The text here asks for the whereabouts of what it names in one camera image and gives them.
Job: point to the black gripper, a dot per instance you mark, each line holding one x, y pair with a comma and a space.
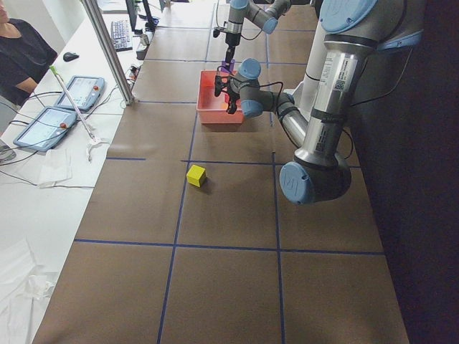
233, 96
231, 39

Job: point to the purple foam block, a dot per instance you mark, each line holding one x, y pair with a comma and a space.
228, 67

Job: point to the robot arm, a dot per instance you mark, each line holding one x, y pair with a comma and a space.
264, 19
313, 115

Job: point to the pink plastic bin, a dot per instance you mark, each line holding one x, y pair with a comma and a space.
209, 107

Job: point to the yellow foam block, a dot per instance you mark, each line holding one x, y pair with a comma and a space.
196, 175

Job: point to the black keyboard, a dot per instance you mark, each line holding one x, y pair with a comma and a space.
120, 34

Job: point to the white stick with green tip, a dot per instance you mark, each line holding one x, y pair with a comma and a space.
65, 101

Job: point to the far teach pendant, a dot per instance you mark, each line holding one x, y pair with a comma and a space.
85, 91

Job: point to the teach pendant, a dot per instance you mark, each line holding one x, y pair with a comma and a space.
47, 129
85, 91

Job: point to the black computer mouse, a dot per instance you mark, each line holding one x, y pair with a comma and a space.
69, 56

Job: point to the near teach pendant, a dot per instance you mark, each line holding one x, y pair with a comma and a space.
47, 129

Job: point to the seated person in black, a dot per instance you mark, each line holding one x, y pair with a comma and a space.
25, 58

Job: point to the crumpled white cloth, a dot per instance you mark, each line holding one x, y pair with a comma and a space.
26, 289

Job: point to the aluminium frame post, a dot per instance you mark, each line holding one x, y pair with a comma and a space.
97, 21

